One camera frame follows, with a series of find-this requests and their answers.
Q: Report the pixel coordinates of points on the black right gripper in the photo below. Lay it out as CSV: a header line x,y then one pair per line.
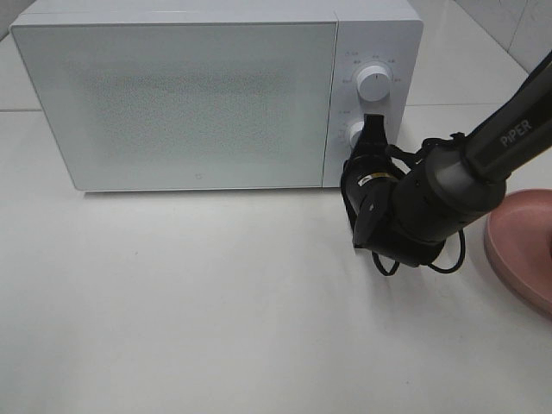
x,y
367,181

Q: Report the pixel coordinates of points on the pink round plate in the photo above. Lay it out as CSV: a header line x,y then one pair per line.
x,y
517,242

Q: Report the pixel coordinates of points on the white microwave door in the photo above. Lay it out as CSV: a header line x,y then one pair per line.
x,y
181,107

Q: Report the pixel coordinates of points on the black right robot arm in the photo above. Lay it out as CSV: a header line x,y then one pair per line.
x,y
411,208

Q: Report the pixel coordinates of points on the lower white timer knob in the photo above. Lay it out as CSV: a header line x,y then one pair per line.
x,y
354,132

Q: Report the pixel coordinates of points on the upper white power knob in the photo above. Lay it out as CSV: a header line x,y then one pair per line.
x,y
373,82

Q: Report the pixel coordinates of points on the white microwave oven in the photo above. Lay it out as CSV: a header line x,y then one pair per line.
x,y
387,32

